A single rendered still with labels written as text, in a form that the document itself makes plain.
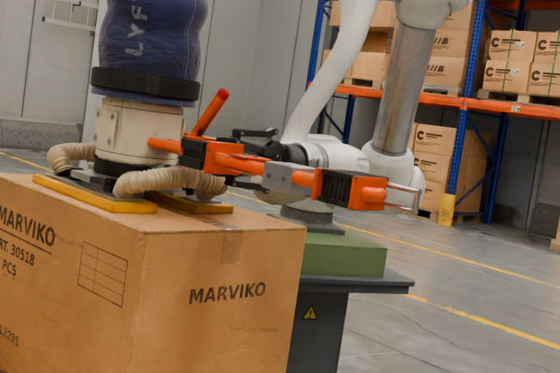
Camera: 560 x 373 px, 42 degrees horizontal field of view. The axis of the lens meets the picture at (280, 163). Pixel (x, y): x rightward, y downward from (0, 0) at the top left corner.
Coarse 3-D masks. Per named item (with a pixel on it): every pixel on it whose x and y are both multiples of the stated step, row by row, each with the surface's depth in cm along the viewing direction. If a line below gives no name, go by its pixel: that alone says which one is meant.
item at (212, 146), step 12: (192, 144) 133; (204, 144) 131; (216, 144) 132; (228, 144) 133; (240, 144) 135; (180, 156) 135; (192, 156) 134; (204, 156) 131; (192, 168) 132; (204, 168) 131; (216, 168) 132
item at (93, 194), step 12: (72, 168) 152; (36, 180) 156; (48, 180) 152; (60, 180) 151; (72, 180) 152; (108, 180) 142; (60, 192) 148; (72, 192) 144; (84, 192) 141; (96, 192) 140; (108, 192) 142; (96, 204) 137; (108, 204) 134; (120, 204) 134; (132, 204) 136; (144, 204) 138; (156, 204) 140
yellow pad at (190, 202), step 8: (144, 192) 160; (152, 192) 158; (160, 192) 156; (192, 192) 156; (160, 200) 155; (168, 200) 153; (176, 200) 151; (184, 200) 150; (192, 200) 150; (200, 200) 150; (216, 200) 154; (184, 208) 149; (192, 208) 147; (200, 208) 147; (208, 208) 148; (216, 208) 150; (224, 208) 151; (232, 208) 153
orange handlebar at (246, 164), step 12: (156, 144) 144; (168, 144) 141; (180, 144) 140; (216, 156) 131; (228, 156) 129; (240, 156) 126; (252, 156) 130; (228, 168) 128; (240, 168) 126; (252, 168) 123; (300, 180) 115; (312, 180) 113; (372, 192) 106; (384, 192) 108
